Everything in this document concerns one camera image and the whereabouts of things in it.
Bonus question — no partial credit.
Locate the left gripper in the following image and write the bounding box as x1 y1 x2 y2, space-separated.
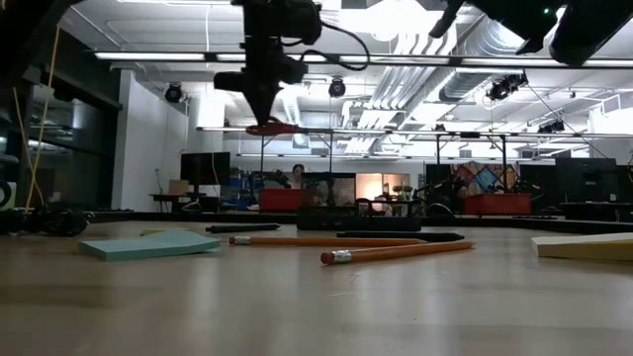
241 42 311 128

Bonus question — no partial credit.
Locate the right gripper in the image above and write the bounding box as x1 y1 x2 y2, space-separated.
428 0 565 55

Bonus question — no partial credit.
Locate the black pen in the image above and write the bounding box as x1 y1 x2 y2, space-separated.
205 222 282 234
335 230 466 243

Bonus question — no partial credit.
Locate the yellow pencil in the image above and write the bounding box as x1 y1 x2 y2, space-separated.
319 240 477 266
227 235 427 248

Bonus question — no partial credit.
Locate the blue sticky note pad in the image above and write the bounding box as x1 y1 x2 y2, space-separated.
78 227 223 263

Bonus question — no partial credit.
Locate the black mesh desk organizer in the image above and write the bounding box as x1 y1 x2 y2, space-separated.
296 171 424 232

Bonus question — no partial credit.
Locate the person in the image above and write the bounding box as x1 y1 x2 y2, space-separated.
290 163 307 191

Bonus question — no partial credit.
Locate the black computer monitor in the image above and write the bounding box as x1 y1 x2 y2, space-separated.
554 157 619 203
179 151 231 187

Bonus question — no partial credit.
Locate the red plastic bin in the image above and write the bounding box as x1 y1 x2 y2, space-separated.
463 193 533 217
258 187 314 214

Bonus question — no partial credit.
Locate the cardboard box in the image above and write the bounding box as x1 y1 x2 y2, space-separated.
167 178 191 197

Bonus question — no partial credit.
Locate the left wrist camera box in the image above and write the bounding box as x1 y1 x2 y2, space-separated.
213 70 248 94

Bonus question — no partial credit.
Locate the black metal table frame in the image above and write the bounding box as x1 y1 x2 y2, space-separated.
88 210 633 234

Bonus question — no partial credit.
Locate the yellow cable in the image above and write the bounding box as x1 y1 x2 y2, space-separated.
9 24 61 212

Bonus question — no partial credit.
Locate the black cable bundle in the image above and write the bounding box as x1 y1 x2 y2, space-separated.
2 203 95 238

